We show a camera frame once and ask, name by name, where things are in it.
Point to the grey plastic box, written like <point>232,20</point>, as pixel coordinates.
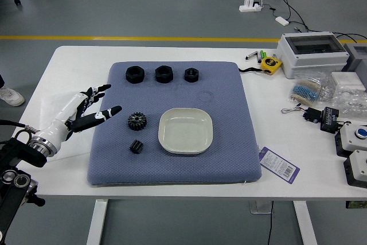
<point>358,64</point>

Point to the big black gear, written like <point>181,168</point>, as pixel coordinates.
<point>137,121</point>

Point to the white grey button box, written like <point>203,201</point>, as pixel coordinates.
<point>358,167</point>

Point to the blue-grey quilted cushion mat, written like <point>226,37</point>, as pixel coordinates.
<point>229,127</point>

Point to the white enclosure box clear lid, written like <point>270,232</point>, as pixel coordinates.
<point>315,61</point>

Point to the person's leg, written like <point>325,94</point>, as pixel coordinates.
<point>1,81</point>

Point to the black electronics module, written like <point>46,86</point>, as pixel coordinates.
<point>329,120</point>

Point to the white power adapter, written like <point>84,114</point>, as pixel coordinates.
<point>281,21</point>

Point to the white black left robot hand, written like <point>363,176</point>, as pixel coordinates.
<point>57,124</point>

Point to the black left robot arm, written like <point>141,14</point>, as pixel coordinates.
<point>25,153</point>

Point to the small white flat box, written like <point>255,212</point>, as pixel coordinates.
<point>345,78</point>

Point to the white power strip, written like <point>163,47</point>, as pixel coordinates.
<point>246,7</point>

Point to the bag of blue resistors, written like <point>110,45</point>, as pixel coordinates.
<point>308,90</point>

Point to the yellow tape measure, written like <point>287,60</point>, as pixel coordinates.
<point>271,64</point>

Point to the blue push button box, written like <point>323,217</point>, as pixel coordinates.
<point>349,139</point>

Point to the person's white shoe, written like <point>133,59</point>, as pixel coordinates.
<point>11,97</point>

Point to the purple white label tag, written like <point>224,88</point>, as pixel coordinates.
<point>278,164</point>

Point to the big black hex nut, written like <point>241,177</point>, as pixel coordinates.
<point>129,77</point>
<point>158,76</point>

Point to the white square plate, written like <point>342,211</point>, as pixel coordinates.
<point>186,130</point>

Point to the white table leg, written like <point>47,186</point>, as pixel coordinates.
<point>96,225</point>
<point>305,225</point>

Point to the small black gear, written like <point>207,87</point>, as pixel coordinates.
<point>136,147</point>

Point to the small black hex nut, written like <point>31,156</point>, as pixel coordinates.
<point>187,77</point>

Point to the grey metal bracket under table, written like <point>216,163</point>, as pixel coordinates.
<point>259,207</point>

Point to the clear bag of screws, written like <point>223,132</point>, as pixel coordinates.
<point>347,101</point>

